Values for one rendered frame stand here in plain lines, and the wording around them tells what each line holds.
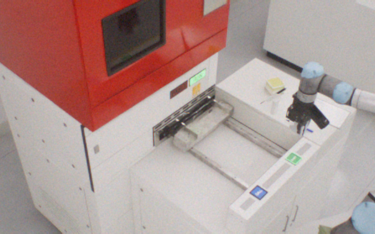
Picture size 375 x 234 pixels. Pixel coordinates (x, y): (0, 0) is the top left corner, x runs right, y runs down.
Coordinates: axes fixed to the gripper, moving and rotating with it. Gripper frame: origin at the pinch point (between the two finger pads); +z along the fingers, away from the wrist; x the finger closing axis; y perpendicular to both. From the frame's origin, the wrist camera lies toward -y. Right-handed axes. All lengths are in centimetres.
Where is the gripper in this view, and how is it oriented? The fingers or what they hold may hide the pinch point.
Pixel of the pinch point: (300, 136)
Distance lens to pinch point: 206.8
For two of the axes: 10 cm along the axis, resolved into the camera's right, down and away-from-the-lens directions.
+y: -7.4, -4.7, 4.8
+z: -0.3, 7.4, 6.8
